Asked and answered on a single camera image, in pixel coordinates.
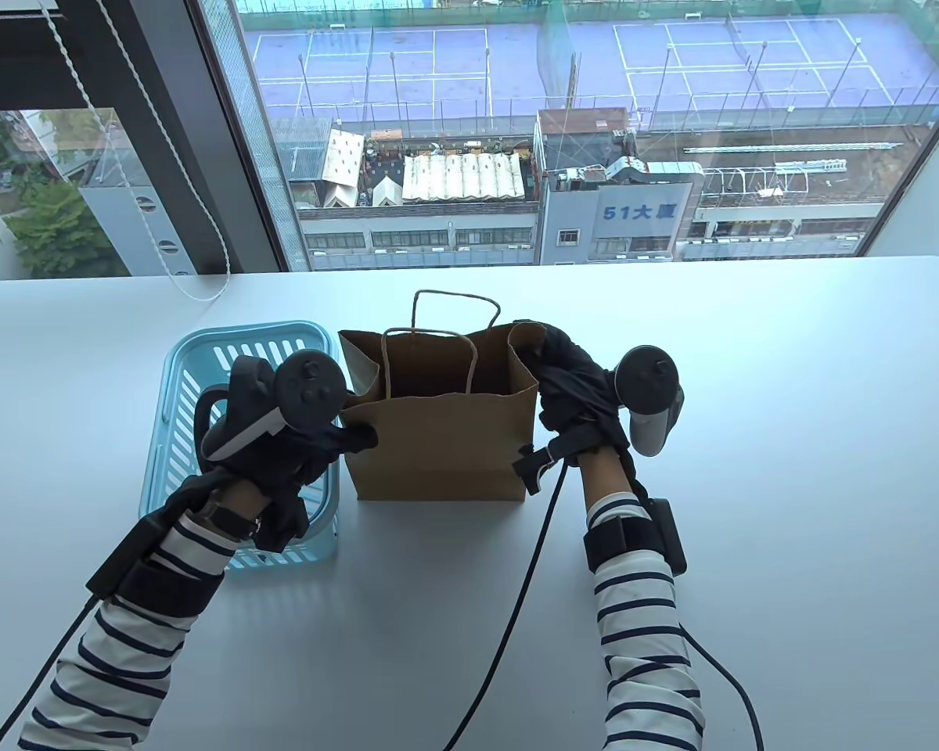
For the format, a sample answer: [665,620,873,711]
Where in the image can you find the black right camera cable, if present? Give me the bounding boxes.
[677,622,765,751]

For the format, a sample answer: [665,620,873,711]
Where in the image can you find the light blue plastic basket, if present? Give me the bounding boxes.
[139,319,340,570]

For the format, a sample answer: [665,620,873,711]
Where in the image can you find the black left glove cable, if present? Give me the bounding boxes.
[0,598,101,751]

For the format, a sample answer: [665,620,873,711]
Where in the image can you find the black grey right hand controller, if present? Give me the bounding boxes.
[614,346,685,458]

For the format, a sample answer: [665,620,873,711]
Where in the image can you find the person's left forearm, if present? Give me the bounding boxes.
[20,477,267,751]

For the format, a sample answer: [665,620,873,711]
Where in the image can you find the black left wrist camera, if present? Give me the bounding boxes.
[86,508,232,620]

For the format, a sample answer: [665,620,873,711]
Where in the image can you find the brown paper bag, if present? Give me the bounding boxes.
[336,289,541,503]

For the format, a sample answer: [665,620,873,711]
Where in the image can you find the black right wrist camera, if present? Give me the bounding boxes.
[583,497,688,580]

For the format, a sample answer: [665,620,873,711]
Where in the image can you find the black glove cable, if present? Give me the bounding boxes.
[0,598,101,751]
[442,462,566,751]

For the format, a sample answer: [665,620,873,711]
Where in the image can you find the person's left hand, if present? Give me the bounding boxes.
[196,422,380,552]

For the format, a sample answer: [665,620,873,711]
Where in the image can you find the person's right hand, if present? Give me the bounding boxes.
[513,319,635,470]

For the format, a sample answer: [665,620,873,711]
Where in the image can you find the white blind cord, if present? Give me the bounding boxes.
[39,0,232,304]

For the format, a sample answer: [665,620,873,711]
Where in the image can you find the dark window frame pillar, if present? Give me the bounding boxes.
[70,0,310,275]

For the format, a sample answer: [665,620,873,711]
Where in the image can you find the black right glove cable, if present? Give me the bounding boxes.
[442,462,566,751]

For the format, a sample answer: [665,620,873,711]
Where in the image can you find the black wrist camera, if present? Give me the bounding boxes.
[583,497,688,580]
[86,508,232,620]

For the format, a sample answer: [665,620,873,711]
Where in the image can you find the person's right forearm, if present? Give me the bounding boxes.
[579,450,709,751]

